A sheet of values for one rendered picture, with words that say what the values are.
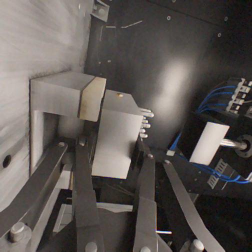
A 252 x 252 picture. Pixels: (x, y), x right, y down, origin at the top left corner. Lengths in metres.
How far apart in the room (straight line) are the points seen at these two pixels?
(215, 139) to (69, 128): 0.26
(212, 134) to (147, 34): 0.32
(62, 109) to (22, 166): 0.07
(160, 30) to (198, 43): 0.12
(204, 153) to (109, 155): 0.19
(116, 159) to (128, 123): 0.05
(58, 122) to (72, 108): 0.10
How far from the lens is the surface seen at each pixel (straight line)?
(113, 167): 0.21
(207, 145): 0.32
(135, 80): 0.48
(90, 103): 0.16
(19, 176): 0.20
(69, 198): 0.45
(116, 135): 0.18
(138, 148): 0.17
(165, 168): 0.16
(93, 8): 0.46
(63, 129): 0.26
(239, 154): 0.42
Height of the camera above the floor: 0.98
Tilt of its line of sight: 10 degrees up
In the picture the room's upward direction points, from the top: 101 degrees clockwise
